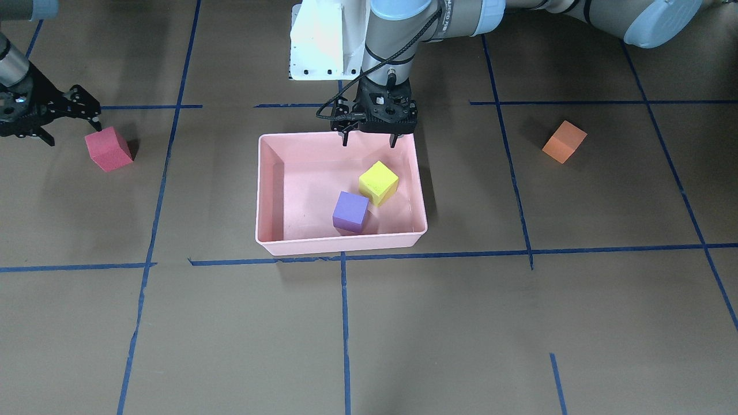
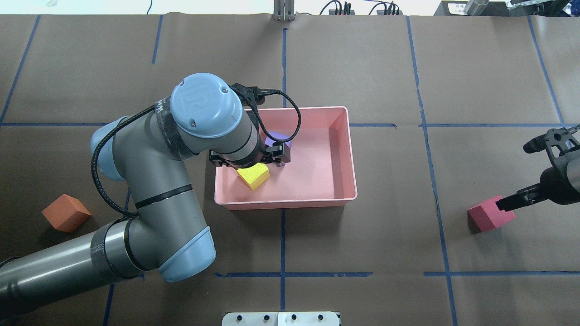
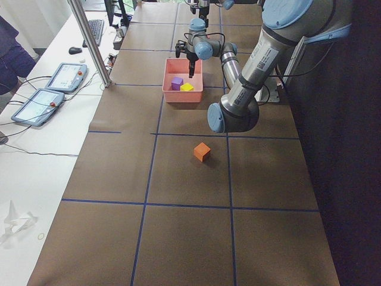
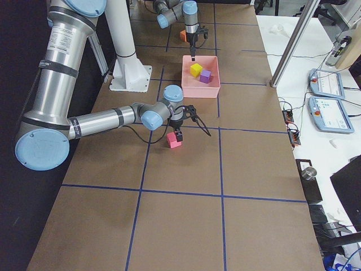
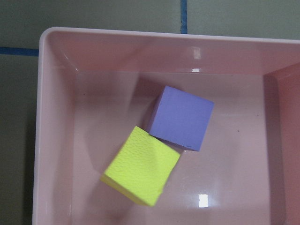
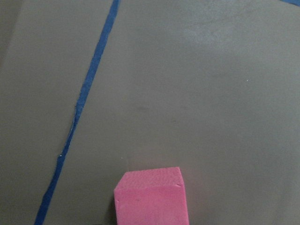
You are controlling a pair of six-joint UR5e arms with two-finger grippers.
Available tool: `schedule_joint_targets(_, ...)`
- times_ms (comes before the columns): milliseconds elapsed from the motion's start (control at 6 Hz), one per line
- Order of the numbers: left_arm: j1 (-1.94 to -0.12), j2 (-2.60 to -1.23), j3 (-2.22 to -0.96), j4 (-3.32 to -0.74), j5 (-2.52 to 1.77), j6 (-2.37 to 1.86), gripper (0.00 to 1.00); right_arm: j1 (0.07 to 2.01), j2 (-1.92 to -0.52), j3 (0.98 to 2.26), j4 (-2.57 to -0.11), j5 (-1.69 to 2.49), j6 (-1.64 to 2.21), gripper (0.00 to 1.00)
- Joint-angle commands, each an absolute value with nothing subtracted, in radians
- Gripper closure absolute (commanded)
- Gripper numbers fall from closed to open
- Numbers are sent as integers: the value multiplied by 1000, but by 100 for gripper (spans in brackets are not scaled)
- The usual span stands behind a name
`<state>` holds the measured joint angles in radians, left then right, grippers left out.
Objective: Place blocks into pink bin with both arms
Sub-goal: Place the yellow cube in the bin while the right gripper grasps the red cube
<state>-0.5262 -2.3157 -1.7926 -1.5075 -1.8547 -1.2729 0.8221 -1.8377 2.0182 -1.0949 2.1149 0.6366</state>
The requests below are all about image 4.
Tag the wooden board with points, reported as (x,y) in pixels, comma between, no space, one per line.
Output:
(352,52)

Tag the far teach pendant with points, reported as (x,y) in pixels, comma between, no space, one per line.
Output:
(326,84)

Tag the pink plastic bin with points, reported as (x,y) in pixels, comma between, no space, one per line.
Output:
(192,87)

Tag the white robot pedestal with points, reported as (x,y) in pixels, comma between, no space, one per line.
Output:
(129,73)

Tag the orange connector block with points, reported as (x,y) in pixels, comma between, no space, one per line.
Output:
(288,115)
(294,137)

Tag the right orange connector block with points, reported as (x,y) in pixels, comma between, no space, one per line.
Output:
(294,137)

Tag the black box under cup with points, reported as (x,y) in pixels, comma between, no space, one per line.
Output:
(310,188)

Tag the orange foam block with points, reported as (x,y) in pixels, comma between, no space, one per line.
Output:
(183,36)

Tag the metal cup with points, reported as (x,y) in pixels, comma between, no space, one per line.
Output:
(308,173)

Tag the black monitor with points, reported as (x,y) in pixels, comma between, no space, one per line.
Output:
(346,183)

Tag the aluminium frame post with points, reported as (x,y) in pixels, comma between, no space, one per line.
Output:
(300,28)

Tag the red foam block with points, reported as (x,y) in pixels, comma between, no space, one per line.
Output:
(172,140)

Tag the teach pendant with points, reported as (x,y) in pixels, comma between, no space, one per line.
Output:
(326,84)
(329,115)

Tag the yellow foam block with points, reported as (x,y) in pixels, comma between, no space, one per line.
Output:
(196,70)

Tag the purple foam block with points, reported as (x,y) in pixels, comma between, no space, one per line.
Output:
(205,76)

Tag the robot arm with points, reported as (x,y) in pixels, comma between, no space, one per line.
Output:
(168,12)
(42,142)

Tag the near teach pendant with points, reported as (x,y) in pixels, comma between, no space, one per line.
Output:
(329,115)

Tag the left orange connector block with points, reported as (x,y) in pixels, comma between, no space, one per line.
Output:
(288,115)

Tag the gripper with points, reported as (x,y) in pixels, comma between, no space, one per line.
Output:
(192,39)
(176,123)

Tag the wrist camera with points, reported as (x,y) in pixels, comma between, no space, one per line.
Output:
(203,30)
(190,113)

